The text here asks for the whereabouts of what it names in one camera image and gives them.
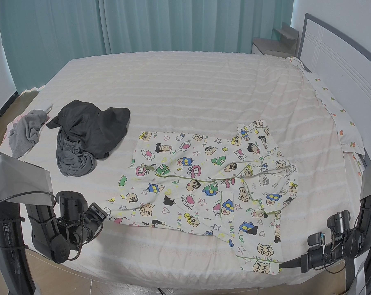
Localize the dark grey garment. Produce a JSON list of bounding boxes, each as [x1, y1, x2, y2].
[[56, 128, 97, 177]]

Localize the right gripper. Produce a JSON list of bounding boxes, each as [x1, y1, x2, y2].
[[300, 247, 329, 274]]

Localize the light grey garment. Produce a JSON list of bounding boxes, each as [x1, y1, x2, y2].
[[9, 109, 50, 159]]

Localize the black cable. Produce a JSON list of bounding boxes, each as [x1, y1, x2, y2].
[[0, 192, 59, 224]]

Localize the blue-green curtain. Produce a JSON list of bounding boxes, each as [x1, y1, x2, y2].
[[0, 0, 108, 93], [96, 0, 297, 54]]

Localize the bed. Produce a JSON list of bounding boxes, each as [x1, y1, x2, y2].
[[0, 12, 371, 289]]

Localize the black garment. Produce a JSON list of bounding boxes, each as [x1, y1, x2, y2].
[[47, 100, 131, 160]]

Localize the grey bedside table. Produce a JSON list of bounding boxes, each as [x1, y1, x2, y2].
[[252, 22, 300, 56]]

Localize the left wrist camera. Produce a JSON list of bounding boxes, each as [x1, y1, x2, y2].
[[88, 202, 109, 222]]

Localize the white printed pyjama top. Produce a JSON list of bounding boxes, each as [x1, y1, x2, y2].
[[106, 119, 299, 275]]

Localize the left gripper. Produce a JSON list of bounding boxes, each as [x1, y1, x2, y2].
[[76, 216, 104, 243]]

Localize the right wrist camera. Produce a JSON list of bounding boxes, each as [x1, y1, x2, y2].
[[307, 231, 326, 249]]

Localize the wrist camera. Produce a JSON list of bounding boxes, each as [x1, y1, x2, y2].
[[307, 231, 326, 249], [88, 202, 109, 222]]

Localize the white printed pillow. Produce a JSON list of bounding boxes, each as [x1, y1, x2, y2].
[[285, 57, 366, 157]]

